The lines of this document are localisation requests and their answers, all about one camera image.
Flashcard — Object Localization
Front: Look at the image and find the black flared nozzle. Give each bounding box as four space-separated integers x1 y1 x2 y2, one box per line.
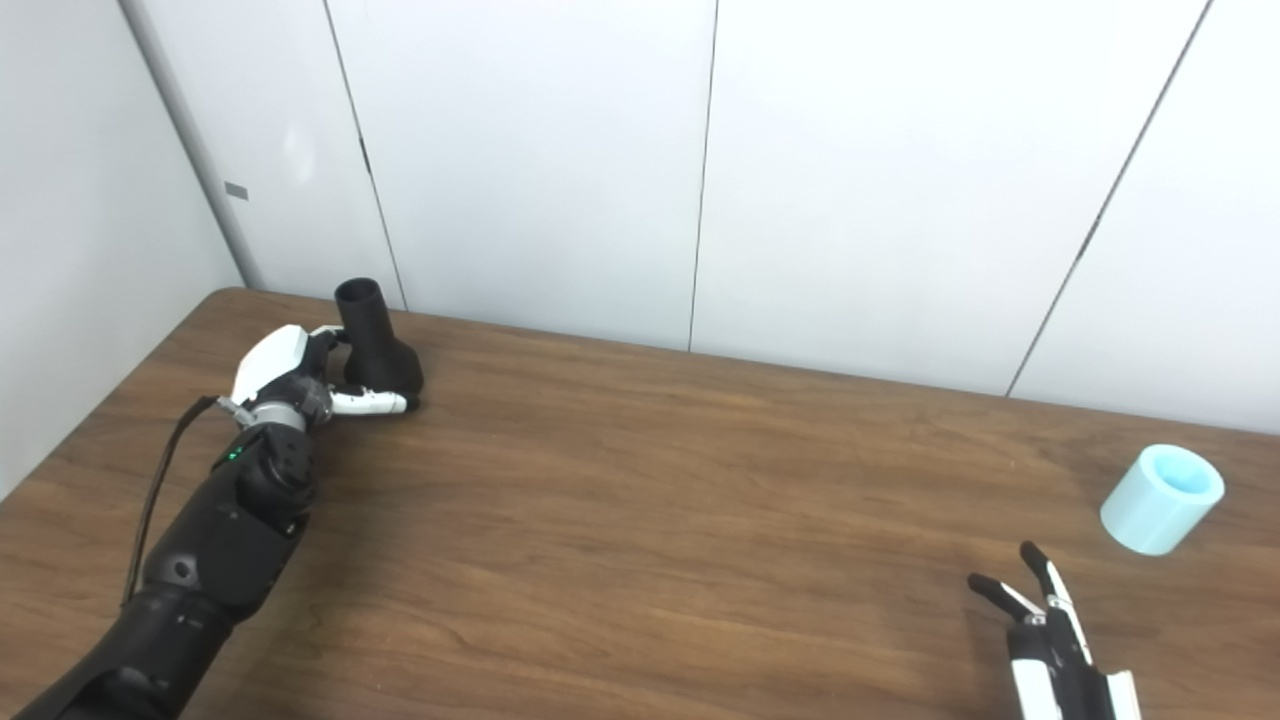
334 277 425 399

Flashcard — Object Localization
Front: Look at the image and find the grey wall corner strip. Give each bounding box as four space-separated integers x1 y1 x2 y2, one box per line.
118 0 267 291

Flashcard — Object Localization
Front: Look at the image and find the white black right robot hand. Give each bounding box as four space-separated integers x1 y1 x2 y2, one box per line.
967 541 1143 720

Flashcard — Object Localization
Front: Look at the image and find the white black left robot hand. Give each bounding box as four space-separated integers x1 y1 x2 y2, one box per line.
230 323 421 433

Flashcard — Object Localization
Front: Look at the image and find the light blue cylinder cup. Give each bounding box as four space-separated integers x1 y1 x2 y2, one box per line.
1100 444 1226 557

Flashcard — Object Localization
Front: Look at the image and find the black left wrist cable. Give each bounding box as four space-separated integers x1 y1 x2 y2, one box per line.
120 395 247 609

